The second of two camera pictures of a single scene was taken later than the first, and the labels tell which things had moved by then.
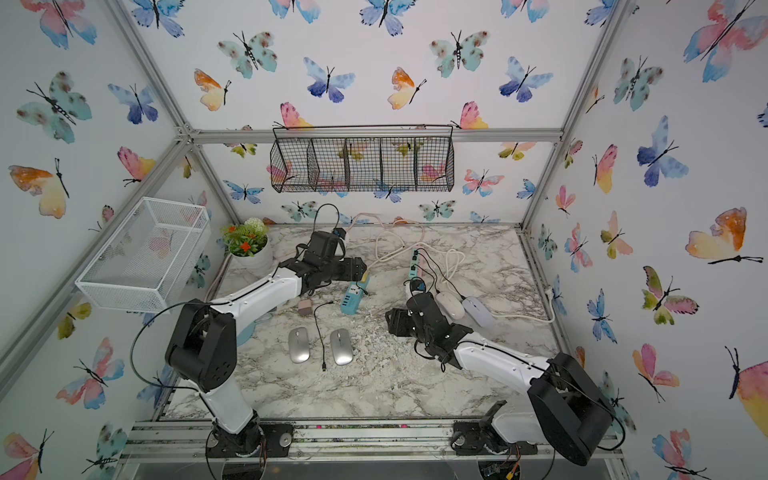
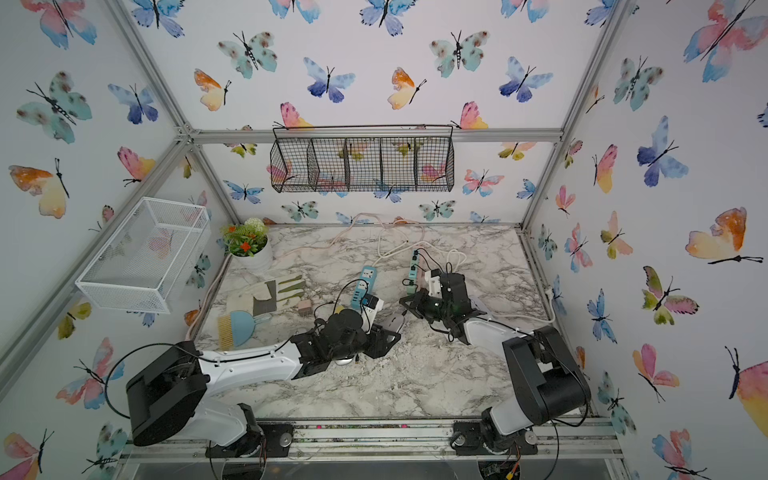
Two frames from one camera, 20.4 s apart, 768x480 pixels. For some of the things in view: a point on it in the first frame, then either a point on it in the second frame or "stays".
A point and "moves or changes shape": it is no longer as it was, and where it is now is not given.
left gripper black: (354, 270) -> (378, 342)
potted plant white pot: (249, 244) stays
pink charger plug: (305, 307) stays
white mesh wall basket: (145, 262) stays
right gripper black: (395, 325) -> (419, 305)
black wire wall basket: (362, 158) stays
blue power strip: (354, 296) moves or changes shape
